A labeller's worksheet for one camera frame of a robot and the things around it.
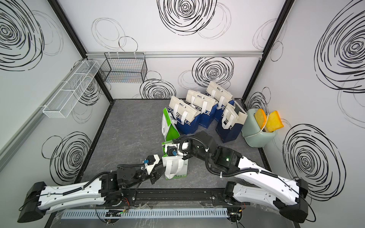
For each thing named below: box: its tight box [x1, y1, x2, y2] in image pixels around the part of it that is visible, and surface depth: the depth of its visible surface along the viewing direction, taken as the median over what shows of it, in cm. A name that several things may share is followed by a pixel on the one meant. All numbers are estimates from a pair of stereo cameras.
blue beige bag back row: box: [204, 81, 235, 122], surface depth 94 cm
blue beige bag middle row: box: [184, 89, 219, 129], surface depth 91 cm
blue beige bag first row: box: [167, 95, 202, 135], surface depth 87 cm
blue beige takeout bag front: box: [215, 100, 248, 143], surface depth 82 cm
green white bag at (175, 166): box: [161, 141, 189, 180], surface depth 65 cm
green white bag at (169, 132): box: [161, 107, 181, 143], surface depth 81 cm
